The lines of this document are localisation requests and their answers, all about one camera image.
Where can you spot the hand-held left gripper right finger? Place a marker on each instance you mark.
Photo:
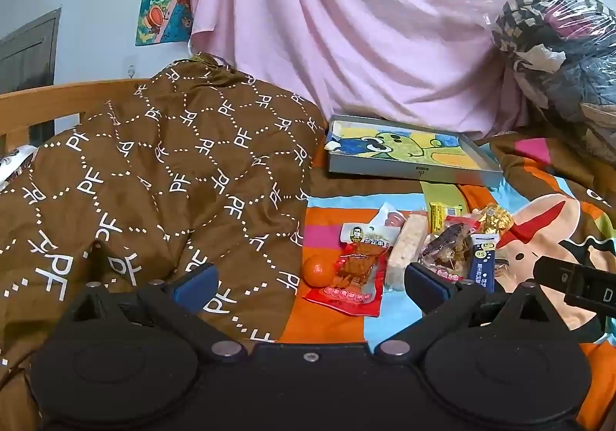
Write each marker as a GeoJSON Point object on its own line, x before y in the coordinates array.
{"type": "Point", "coordinates": [423, 286]}

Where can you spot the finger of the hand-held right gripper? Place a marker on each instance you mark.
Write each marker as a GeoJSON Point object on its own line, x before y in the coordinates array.
{"type": "Point", "coordinates": [553, 274]}

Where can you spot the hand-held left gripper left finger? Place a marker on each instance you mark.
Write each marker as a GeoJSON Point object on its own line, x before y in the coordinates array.
{"type": "Point", "coordinates": [195, 289]}

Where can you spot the rice cracker bar packet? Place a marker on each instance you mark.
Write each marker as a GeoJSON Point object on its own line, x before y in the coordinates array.
{"type": "Point", "coordinates": [406, 248]}

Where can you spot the clear quail egg packet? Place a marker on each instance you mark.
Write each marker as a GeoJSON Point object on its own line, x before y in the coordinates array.
{"type": "Point", "coordinates": [450, 243]}

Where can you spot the red snack packet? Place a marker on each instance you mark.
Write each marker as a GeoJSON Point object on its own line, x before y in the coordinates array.
{"type": "Point", "coordinates": [356, 267]}

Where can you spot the sausage packet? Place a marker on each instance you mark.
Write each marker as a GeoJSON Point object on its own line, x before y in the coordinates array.
{"type": "Point", "coordinates": [392, 218]}

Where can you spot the gold foil snack packet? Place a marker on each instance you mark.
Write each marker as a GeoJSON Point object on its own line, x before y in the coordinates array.
{"type": "Point", "coordinates": [495, 219]}

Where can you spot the orange mandarin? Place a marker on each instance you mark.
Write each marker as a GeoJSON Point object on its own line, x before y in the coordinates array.
{"type": "Point", "coordinates": [318, 271]}

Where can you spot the grey tray with cartoon drawing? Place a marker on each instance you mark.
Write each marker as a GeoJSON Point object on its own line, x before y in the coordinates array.
{"type": "Point", "coordinates": [375, 169]}

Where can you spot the blue stick packet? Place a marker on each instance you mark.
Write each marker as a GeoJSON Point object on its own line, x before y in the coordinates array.
{"type": "Point", "coordinates": [482, 262]}

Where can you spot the yellow green snack packet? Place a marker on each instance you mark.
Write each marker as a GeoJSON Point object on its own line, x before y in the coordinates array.
{"type": "Point", "coordinates": [440, 217]}

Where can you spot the colourful cartoon bedsheet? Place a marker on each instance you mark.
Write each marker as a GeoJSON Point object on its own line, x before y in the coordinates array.
{"type": "Point", "coordinates": [337, 214]}

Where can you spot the brown patterned blanket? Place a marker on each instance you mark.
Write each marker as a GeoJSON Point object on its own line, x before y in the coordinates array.
{"type": "Point", "coordinates": [144, 171]}

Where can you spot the plastic bag of clothes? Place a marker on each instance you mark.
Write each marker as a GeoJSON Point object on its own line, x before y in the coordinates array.
{"type": "Point", "coordinates": [553, 51]}

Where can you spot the pink sheet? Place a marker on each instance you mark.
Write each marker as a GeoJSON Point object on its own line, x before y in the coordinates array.
{"type": "Point", "coordinates": [361, 27]}

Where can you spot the grey door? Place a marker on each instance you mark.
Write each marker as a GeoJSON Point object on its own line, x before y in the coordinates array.
{"type": "Point", "coordinates": [29, 51]}

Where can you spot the wooden bed frame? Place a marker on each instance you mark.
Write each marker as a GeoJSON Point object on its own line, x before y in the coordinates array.
{"type": "Point", "coordinates": [48, 104]}

